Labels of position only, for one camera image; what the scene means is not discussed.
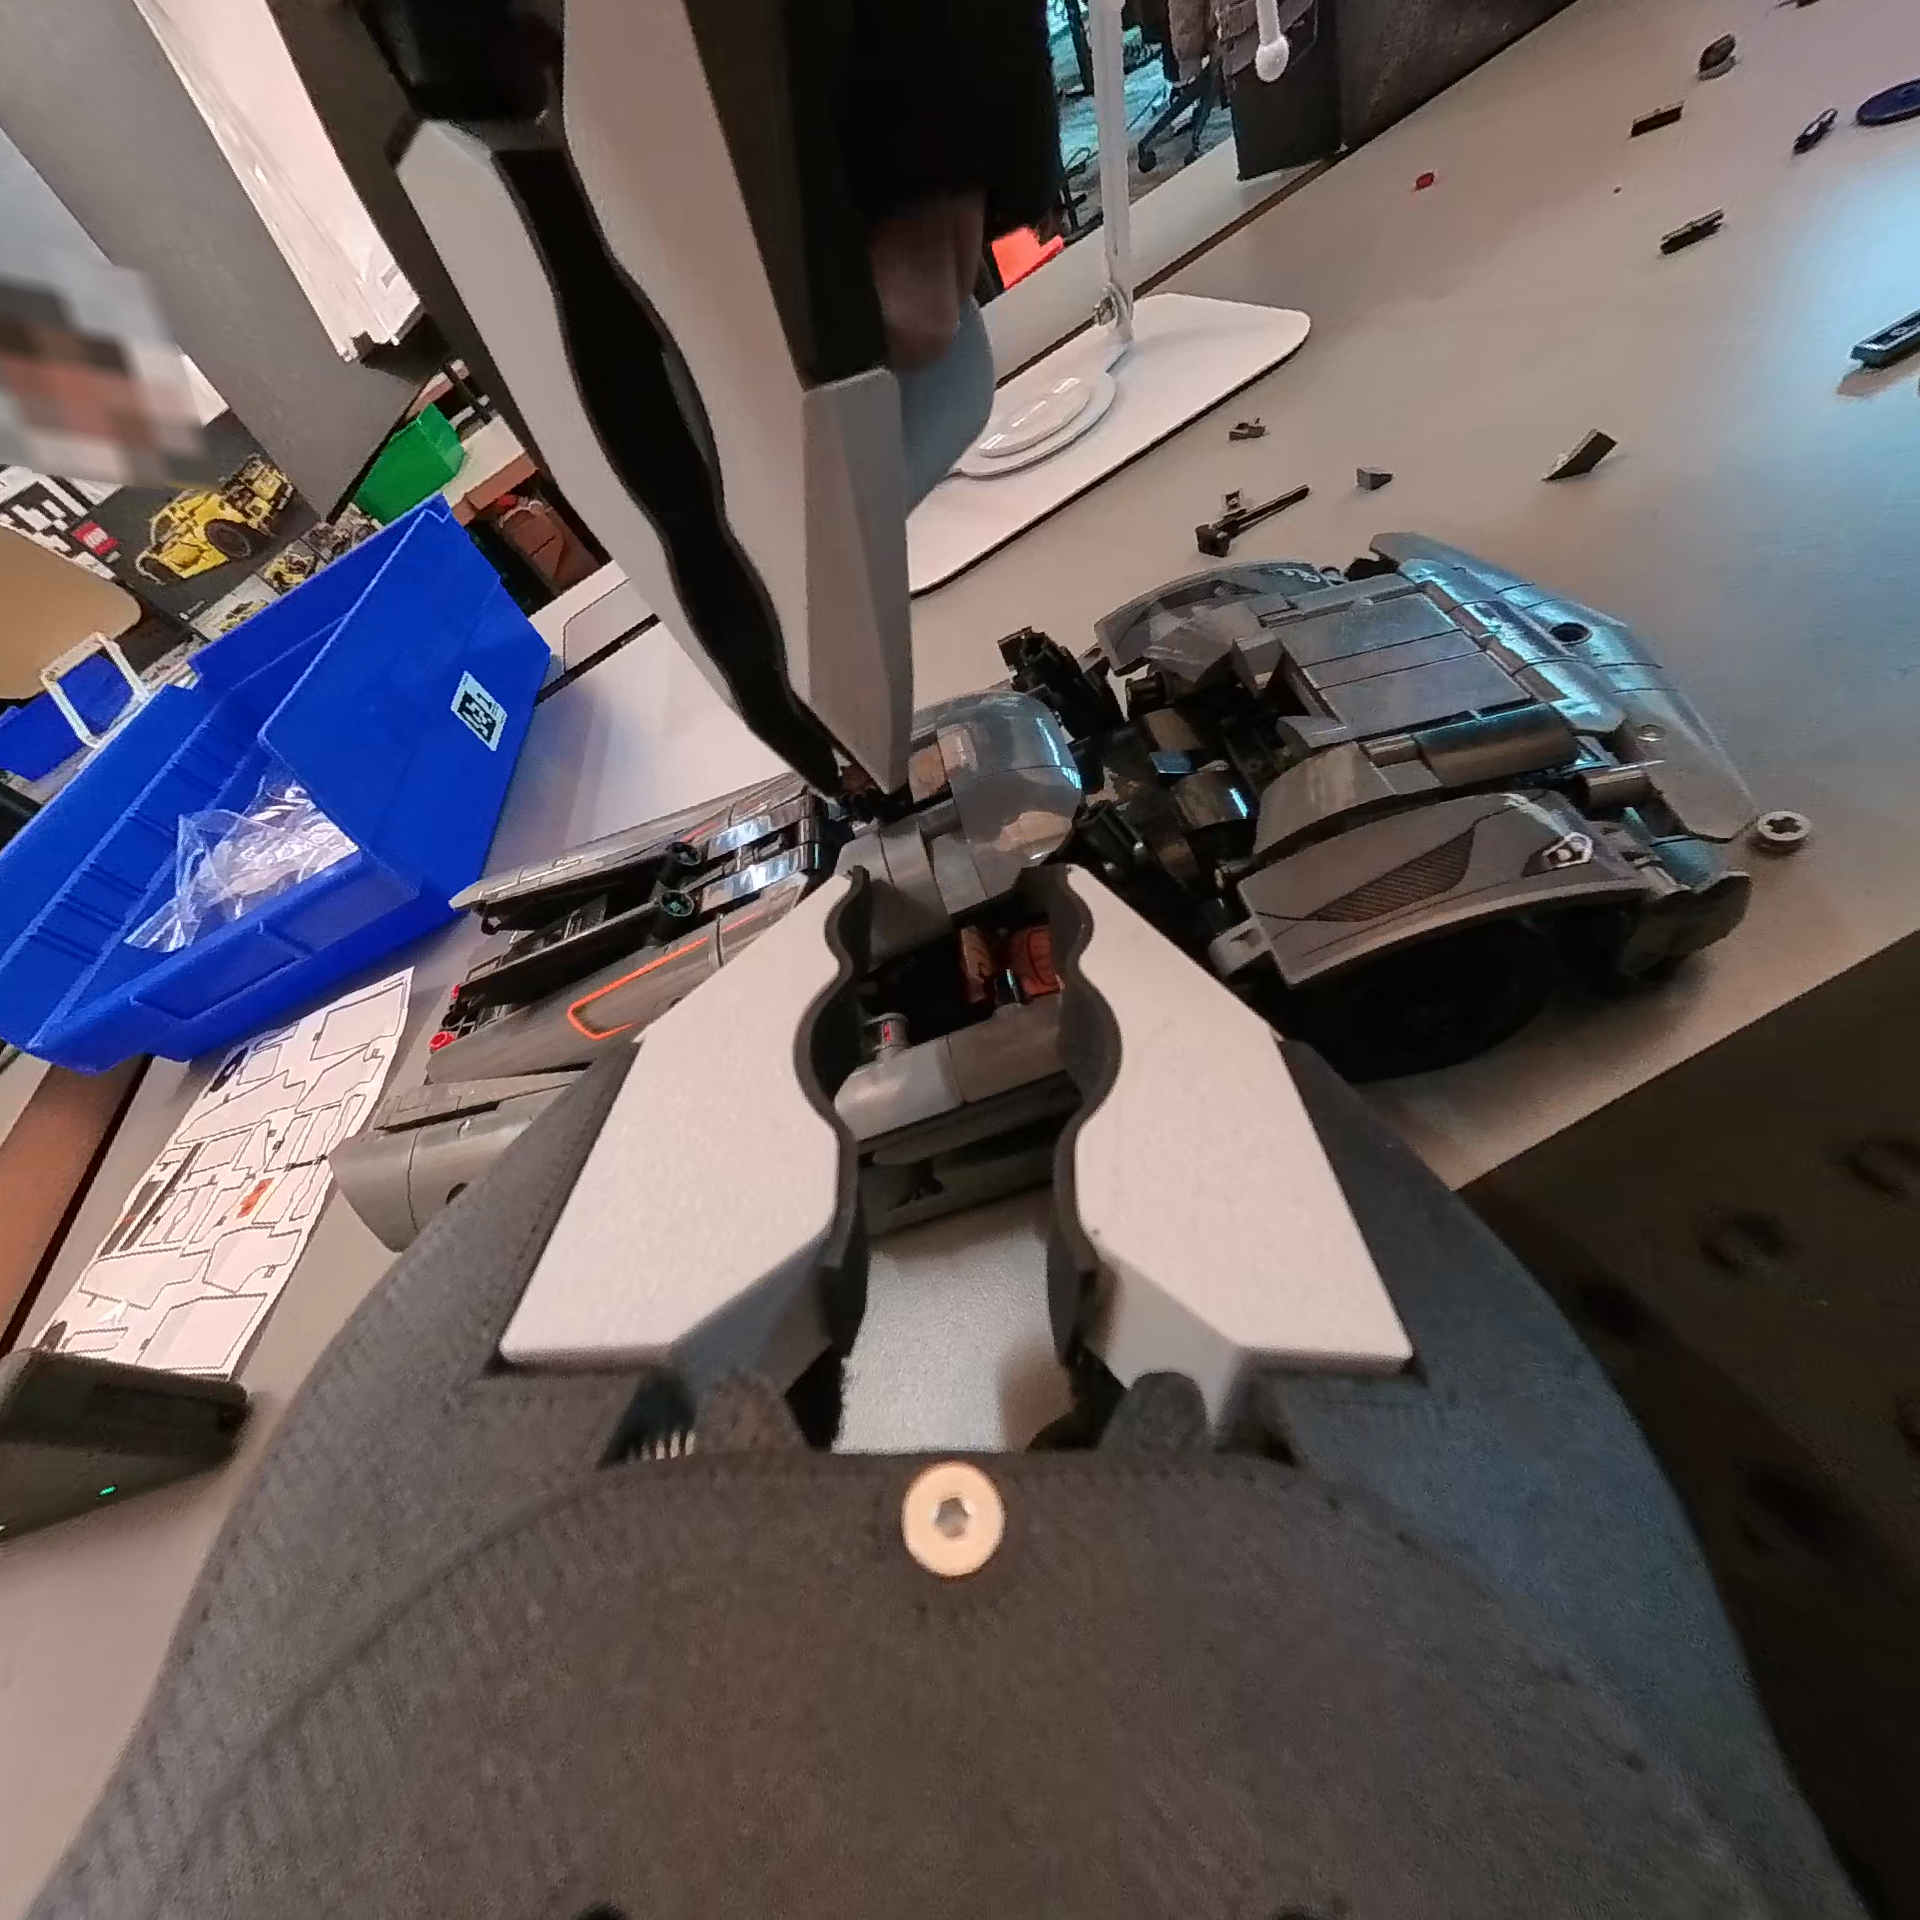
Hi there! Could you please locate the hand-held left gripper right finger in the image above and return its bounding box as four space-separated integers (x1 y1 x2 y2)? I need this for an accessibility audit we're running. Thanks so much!
1046 864 1423 1429

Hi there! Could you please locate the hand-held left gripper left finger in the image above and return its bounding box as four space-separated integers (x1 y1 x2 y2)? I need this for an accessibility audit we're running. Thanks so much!
499 869 877 1412

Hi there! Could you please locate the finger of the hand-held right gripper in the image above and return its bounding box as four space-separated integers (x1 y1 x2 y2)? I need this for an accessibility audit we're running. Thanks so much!
559 0 921 800
395 120 854 793

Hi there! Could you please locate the dark lego car model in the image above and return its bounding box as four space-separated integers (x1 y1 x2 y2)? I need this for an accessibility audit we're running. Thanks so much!
330 527 1760 1253

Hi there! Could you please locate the lego box yellow vehicle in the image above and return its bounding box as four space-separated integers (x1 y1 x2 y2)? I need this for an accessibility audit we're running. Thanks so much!
91 449 384 678

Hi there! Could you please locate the black lego axle connector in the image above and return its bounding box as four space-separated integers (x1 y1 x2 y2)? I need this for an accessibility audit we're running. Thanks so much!
1192 480 1312 560

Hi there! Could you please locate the person's right hand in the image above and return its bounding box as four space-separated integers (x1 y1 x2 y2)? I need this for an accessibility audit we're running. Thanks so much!
870 191 991 371

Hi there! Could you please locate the green plastic bin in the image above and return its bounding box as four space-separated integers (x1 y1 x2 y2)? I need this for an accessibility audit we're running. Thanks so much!
353 404 471 527

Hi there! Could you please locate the open instruction book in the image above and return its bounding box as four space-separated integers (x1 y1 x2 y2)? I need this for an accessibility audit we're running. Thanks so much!
134 0 426 365

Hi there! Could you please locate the white book stand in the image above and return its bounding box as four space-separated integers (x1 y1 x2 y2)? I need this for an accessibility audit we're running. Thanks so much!
905 0 1315 598

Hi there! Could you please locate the blue bin with marker tag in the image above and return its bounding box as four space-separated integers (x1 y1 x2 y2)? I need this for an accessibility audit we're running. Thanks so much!
0 498 554 1074

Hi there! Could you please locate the white sticker sheet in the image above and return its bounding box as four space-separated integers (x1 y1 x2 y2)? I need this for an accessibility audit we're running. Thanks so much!
30 966 417 1381

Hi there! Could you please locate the black dimpled fabric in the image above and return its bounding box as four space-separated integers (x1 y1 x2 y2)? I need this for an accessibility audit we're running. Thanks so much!
1462 966 1920 1920

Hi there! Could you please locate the clear plastic bag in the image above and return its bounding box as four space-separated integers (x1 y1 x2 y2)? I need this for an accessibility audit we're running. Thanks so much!
126 771 367 954

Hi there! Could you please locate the black device green light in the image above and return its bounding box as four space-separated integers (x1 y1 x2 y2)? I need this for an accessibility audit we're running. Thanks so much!
0 1346 252 1543

